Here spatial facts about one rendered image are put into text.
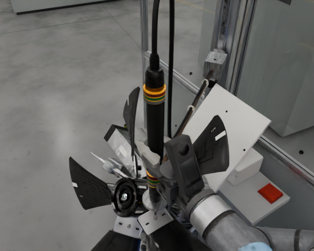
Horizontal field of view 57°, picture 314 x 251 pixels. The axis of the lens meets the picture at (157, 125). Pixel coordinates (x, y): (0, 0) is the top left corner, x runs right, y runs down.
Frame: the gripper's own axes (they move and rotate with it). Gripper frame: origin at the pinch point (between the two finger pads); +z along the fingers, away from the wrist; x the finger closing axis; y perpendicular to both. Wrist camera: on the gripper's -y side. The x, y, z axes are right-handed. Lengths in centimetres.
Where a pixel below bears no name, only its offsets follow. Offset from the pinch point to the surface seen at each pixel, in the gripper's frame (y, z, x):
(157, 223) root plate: 30.4, -4.4, -0.4
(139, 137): 33.9, 32.8, 14.7
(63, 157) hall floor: 150, 155, 0
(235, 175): 55, 9, 49
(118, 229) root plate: 38.4, 4.1, -9.4
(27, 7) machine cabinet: 141, 540, 67
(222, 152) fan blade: 5.4, -9.0, 15.4
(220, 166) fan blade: 6.1, -11.8, 12.4
